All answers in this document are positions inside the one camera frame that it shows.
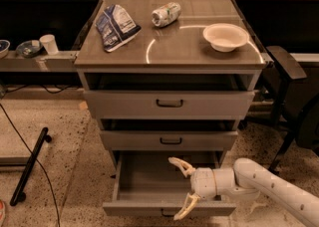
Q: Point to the grey top drawer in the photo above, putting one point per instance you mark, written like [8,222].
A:
[168,104]

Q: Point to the grey side shelf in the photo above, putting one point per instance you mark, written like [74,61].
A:
[63,62]

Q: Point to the white paper cup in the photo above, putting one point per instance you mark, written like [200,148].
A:
[49,43]

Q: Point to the blue white chip bag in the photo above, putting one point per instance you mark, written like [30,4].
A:
[116,27]

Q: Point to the white paper bowl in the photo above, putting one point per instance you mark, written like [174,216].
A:
[224,37]

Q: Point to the black office chair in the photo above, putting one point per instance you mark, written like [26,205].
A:
[295,109]

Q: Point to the grey drawer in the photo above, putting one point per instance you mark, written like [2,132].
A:
[148,185]
[168,104]
[168,140]

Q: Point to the black wheeled stand leg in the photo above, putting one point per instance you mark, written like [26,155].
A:
[19,195]

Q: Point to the grey bottom drawer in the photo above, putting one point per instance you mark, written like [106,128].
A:
[148,185]

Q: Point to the grey drawer cabinet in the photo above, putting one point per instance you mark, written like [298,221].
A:
[172,58]

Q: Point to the blue rimmed bowl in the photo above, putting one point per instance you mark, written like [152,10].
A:
[4,48]

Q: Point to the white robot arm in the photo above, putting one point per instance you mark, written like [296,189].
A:
[246,179]

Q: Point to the crushed white soda can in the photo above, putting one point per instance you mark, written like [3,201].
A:
[166,14]

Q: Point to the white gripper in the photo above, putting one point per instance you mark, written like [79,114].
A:
[203,182]

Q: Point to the dark blue bowl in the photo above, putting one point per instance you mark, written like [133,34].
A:
[29,49]

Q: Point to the grey middle drawer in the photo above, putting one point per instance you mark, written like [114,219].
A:
[168,140]

